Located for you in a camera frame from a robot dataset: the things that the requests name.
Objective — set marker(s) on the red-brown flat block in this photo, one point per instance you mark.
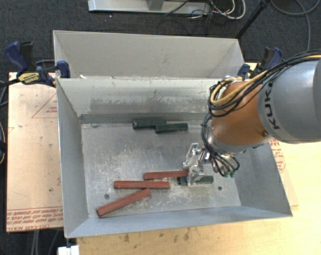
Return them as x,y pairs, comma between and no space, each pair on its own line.
141,185
164,174
123,203

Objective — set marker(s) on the dark green flat block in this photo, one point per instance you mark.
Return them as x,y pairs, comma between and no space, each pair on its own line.
145,123
208,180
173,127

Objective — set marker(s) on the grey metal bin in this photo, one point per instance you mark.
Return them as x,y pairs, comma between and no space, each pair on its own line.
123,155

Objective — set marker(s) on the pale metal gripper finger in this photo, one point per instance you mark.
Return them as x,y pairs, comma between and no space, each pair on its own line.
197,175
192,154

